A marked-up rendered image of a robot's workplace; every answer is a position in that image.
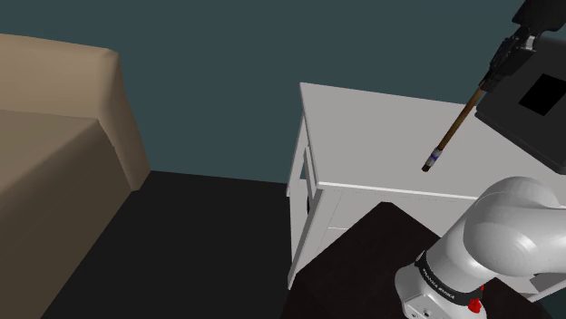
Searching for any brown pencil with grey end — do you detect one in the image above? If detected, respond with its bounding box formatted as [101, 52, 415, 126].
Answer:
[421, 84, 486, 173]

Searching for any beige sofa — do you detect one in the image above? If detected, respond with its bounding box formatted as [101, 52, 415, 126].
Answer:
[0, 33, 151, 319]

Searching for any white table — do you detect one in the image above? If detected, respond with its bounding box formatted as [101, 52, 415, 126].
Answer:
[286, 82, 566, 305]

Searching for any dark grey flat box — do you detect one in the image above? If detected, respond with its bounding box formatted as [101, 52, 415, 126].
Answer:
[474, 34, 566, 176]

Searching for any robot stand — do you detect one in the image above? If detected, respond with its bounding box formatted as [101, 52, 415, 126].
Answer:
[279, 201, 555, 319]

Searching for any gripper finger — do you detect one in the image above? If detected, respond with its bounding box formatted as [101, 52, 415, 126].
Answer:
[481, 25, 539, 92]

